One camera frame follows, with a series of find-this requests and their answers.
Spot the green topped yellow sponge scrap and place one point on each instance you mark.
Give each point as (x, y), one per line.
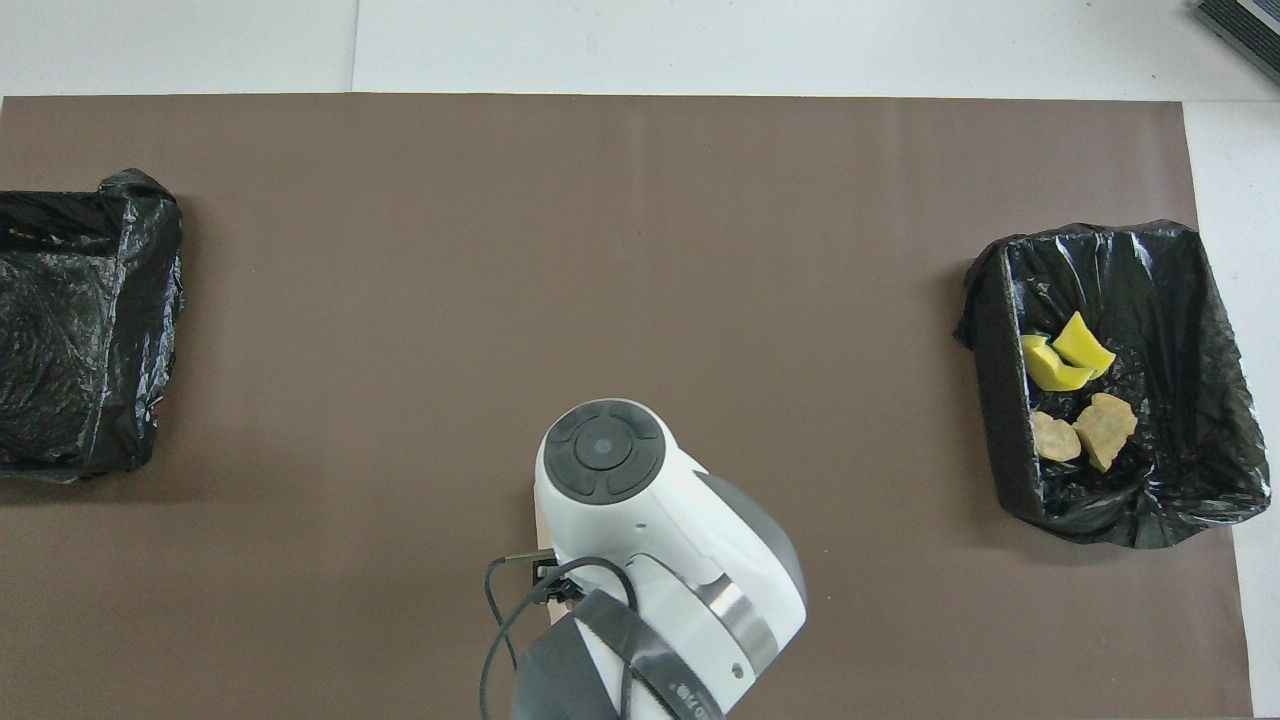
(1050, 372)

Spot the black bag lined bin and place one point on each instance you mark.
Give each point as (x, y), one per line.
(80, 330)
(1180, 330)

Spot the brown paper table mat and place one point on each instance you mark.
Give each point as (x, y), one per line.
(300, 250)

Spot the plain yellow sponge piece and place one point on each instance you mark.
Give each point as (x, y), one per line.
(1085, 345)

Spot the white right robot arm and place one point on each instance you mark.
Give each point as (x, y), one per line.
(650, 520)

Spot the pale yellow piece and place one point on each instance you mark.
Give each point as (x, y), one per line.
(1055, 438)
(1105, 428)

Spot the grey ribbed device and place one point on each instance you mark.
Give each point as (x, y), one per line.
(1245, 30)

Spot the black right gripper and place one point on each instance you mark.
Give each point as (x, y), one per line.
(556, 580)

